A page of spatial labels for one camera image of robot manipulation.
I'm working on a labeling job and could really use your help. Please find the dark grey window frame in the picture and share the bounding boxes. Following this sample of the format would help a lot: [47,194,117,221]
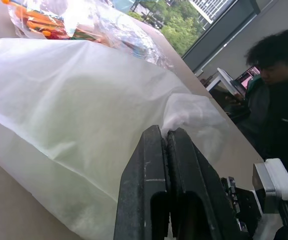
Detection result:
[182,0,262,74]

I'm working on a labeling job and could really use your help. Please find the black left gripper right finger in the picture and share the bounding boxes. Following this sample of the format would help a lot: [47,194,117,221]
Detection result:
[166,128,240,240]

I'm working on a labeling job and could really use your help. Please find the white translucent drawstring bag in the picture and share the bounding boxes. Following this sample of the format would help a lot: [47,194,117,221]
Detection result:
[0,37,231,240]

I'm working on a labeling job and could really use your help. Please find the clear plastic bag colourful items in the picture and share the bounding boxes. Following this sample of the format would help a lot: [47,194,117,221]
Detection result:
[7,0,175,71]

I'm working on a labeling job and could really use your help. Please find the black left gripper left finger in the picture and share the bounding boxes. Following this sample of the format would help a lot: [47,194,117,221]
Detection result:
[113,124,172,240]

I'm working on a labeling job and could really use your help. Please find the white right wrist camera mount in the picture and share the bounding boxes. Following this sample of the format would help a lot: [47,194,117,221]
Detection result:
[252,157,288,215]

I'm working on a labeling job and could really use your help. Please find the laptop with pink screen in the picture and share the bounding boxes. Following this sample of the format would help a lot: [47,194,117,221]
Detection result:
[234,65,261,90]

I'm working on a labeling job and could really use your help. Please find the person in black jacket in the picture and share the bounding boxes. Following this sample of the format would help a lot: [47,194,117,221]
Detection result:
[225,28,288,198]

